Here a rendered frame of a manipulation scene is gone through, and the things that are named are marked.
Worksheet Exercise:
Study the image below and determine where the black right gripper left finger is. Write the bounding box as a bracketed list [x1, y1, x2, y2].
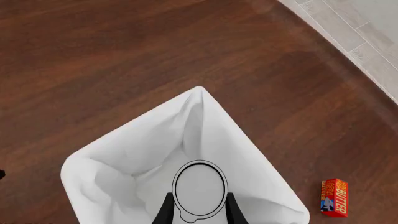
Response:
[150, 192, 182, 224]

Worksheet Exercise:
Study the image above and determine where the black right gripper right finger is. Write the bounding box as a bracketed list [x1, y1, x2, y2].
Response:
[224, 190, 249, 224]

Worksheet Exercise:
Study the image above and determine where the red butter box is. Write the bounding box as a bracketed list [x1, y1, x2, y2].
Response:
[320, 177, 349, 218]

